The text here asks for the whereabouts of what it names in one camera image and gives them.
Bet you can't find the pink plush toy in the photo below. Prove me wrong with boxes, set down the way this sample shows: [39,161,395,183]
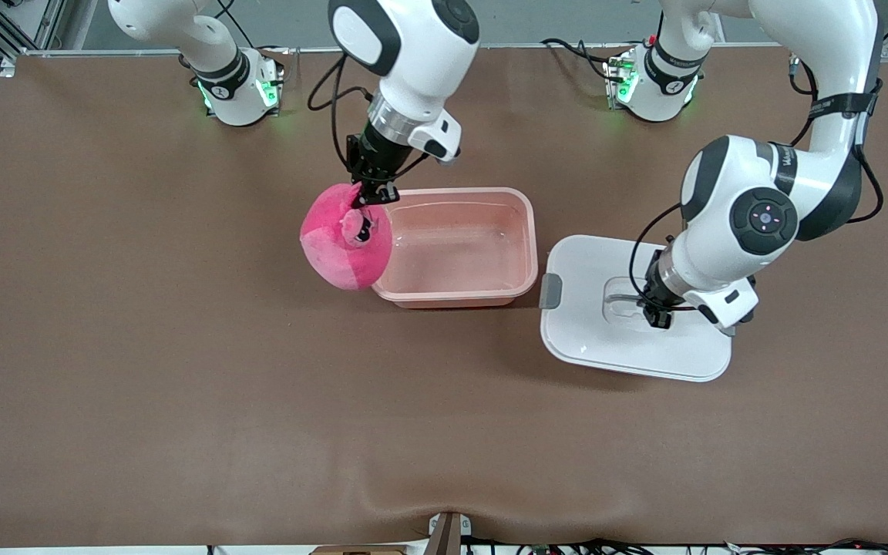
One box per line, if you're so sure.
[299,183,394,291]

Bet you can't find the black right base cable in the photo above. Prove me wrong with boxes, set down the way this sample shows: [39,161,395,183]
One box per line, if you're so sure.
[217,0,291,82]

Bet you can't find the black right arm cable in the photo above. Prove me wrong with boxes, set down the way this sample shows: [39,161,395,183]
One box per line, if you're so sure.
[307,54,429,178]

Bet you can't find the silver table edge rail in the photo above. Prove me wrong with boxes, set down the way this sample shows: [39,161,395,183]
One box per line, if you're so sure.
[20,42,799,59]

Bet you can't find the pink plastic box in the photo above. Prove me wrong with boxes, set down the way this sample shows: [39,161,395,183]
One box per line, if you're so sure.
[371,187,539,309]

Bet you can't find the black cable bundle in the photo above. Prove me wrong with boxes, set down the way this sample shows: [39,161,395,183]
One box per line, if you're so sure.
[467,538,888,555]

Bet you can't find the black left base cables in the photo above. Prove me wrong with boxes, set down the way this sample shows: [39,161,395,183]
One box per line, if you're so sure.
[540,37,630,105]

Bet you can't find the brown table mat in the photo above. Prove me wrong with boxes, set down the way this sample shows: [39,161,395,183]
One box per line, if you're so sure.
[0,45,888,550]

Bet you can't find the white box lid grey latches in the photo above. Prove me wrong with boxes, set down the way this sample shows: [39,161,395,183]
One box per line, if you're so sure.
[540,235,734,383]

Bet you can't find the metal table clamp bracket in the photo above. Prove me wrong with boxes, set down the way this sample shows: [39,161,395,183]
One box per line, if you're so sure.
[429,513,472,555]

